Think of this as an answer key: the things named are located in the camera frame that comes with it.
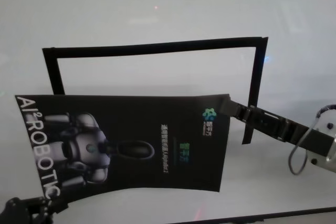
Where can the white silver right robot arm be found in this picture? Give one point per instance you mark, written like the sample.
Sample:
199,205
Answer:
329,123

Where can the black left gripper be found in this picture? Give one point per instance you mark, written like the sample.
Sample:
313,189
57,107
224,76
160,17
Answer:
23,212

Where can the black robot print poster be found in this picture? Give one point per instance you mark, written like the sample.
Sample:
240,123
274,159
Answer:
131,119

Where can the black tape frame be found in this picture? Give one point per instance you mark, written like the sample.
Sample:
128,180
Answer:
157,46

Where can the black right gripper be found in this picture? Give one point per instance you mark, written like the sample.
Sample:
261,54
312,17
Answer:
278,128

